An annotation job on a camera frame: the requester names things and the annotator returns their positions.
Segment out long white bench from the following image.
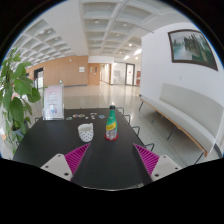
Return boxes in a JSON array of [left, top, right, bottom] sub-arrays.
[[137, 82, 224, 158]]

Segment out dark framed landscape picture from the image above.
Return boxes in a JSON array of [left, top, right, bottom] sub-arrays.
[[167, 28, 220, 72]]

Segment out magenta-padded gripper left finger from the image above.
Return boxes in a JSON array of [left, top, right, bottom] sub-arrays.
[[40, 142, 92, 182]]

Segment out potted green leafy plant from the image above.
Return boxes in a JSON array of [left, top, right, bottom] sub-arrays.
[[0, 46, 43, 156]]

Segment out clear acrylic sign stand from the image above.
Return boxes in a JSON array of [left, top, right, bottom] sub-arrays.
[[42, 83, 66, 121]]

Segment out ceiling lights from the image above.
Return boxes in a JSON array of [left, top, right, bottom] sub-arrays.
[[36, 19, 144, 63]]

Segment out white polka dot cup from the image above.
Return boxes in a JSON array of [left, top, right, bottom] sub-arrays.
[[77, 122, 95, 143]]

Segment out dark framed glass door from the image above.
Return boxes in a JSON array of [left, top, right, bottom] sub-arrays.
[[125, 63, 136, 87]]

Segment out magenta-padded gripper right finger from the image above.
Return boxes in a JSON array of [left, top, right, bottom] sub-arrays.
[[132, 142, 183, 182]]

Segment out green plastic drink bottle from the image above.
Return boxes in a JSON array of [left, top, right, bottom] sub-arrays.
[[105, 105, 119, 141]]

